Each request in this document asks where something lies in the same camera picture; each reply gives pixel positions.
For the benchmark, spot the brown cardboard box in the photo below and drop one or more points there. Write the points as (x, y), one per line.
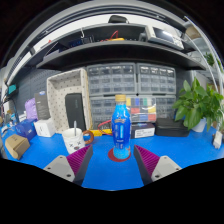
(16, 146)

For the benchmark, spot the dark grey upright box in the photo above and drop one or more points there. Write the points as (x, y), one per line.
(42, 105)

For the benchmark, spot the black zip case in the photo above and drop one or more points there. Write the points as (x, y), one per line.
(171, 127)

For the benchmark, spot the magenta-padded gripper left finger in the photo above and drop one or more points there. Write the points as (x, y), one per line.
(65, 166)

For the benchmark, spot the yellow multimeter with red leads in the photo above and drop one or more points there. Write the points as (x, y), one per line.
(101, 130)

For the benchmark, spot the green potted plant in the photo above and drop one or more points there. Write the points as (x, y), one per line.
(195, 103)

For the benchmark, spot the dark overhead shelf unit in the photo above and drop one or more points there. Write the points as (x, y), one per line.
(116, 51)

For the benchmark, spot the white cardboard box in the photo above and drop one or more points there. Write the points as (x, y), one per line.
(44, 127)

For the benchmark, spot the white metal rack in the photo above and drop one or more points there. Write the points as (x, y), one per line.
(208, 56)

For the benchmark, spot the clear box of colourful parts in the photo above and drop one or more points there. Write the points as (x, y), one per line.
(143, 110)

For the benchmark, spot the blue drink bottle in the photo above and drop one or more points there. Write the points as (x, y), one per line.
(121, 130)

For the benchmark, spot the beige dotted storage tray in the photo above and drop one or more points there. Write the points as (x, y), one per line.
(56, 103)

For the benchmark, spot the flat round red coaster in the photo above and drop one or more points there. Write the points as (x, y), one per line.
(110, 157)

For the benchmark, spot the black rectangular speaker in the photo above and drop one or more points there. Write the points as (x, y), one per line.
(75, 111)

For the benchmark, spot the white power adapter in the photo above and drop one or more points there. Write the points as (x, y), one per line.
(217, 140)

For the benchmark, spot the purple bag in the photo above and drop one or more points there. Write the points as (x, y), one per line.
(31, 109)

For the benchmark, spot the blue box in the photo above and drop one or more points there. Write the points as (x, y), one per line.
(26, 128)

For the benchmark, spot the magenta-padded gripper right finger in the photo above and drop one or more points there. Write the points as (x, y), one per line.
(160, 166)

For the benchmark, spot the spoon in mug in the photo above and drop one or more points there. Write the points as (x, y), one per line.
(75, 128)

